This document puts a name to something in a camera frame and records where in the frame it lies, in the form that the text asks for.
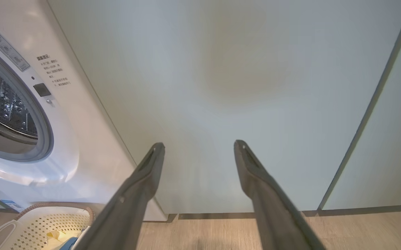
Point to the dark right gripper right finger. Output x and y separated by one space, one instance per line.
270 201

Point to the cream perforated basket brown rim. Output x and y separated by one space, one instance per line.
37 225

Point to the white front-load washing machine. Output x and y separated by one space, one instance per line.
82 146

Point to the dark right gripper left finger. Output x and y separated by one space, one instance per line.
131 201

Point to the pale green cabinet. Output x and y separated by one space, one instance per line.
221 86

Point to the yellow bear-print garment blue patch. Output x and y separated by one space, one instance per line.
56 235

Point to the blue energy label sticker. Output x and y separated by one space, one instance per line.
11 205

